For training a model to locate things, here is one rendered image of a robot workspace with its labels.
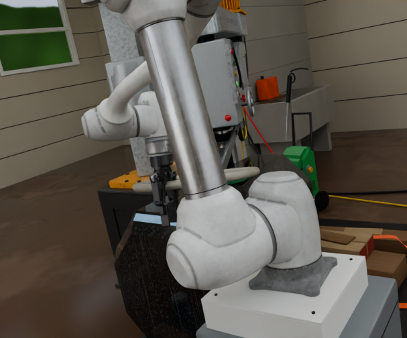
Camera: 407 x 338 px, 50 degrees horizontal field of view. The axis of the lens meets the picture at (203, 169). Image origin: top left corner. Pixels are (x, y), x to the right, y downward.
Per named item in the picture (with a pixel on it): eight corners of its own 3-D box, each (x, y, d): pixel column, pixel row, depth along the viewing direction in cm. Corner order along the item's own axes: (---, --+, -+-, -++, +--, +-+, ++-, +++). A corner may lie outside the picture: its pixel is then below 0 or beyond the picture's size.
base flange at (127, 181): (106, 188, 303) (104, 181, 301) (153, 167, 340) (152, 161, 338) (157, 190, 273) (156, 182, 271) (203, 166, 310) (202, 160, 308)
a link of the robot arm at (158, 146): (176, 135, 147) (179, 153, 148) (154, 139, 152) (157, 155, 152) (161, 136, 139) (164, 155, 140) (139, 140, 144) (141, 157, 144)
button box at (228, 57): (235, 102, 219) (225, 44, 212) (241, 101, 218) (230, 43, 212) (233, 104, 211) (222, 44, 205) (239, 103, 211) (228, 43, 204)
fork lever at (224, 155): (213, 129, 253) (212, 121, 251) (246, 125, 248) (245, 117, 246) (189, 182, 191) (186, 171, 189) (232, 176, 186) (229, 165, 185)
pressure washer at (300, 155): (300, 201, 419) (287, 112, 398) (330, 206, 391) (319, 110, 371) (275, 213, 399) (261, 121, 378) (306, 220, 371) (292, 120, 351)
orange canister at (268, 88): (254, 104, 538) (250, 78, 530) (272, 98, 576) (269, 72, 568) (270, 102, 525) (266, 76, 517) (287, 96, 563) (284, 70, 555)
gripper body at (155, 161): (162, 154, 140) (166, 182, 141) (176, 152, 148) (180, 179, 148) (143, 157, 144) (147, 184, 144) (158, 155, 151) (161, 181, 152)
